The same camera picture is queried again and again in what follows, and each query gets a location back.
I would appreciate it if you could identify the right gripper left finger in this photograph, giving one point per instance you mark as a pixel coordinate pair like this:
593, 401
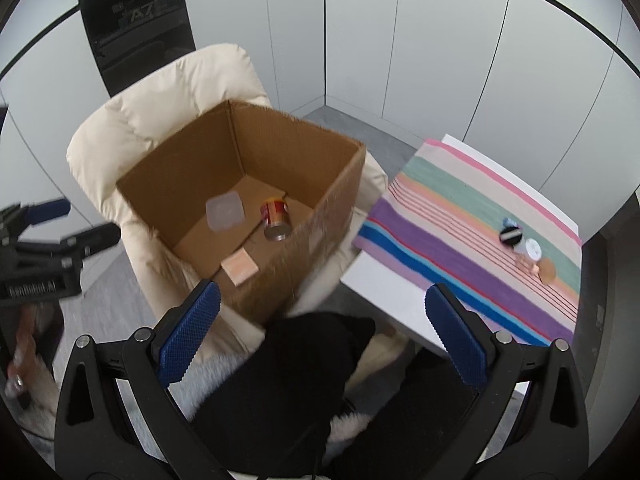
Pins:
94, 438

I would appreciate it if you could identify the clear plastic square container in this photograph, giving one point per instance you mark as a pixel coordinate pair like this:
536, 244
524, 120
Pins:
224, 211

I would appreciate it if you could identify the black cabinet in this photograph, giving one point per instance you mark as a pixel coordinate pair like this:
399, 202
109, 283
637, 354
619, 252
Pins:
130, 39

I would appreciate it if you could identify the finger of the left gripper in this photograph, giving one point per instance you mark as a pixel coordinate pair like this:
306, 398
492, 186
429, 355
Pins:
44, 212
79, 246

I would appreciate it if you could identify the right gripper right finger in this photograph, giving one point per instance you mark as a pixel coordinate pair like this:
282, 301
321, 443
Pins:
549, 438

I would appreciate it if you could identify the brown cardboard box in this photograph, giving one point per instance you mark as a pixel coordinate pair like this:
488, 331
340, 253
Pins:
251, 198

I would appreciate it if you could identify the striped colourful cloth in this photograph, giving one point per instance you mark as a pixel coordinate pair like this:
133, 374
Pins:
475, 239

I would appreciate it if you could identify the black round compact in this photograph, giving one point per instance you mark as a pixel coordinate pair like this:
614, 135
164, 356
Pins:
511, 236

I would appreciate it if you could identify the blue purple small tube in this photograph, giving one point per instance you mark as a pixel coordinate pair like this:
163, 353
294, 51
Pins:
509, 223

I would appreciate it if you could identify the red orange tin can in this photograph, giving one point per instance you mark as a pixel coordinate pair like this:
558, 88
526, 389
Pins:
276, 219

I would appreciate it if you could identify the peach square sponge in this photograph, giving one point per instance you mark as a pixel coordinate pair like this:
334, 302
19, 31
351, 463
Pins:
239, 267

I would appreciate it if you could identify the left hand with decorated nails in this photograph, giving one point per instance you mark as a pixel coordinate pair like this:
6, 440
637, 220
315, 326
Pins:
30, 386

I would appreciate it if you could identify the grey fluffy blanket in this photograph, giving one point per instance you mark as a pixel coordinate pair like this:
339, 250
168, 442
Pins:
202, 379

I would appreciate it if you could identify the beige makeup sponge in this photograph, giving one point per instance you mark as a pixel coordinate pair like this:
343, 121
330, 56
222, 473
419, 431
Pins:
545, 270

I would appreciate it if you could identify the white round compact case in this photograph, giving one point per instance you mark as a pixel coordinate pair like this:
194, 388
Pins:
529, 250

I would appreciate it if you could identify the cream padded armchair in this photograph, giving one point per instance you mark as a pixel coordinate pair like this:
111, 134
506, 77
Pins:
132, 124

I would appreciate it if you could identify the black trousers leg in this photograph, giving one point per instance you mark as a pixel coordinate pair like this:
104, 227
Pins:
273, 415

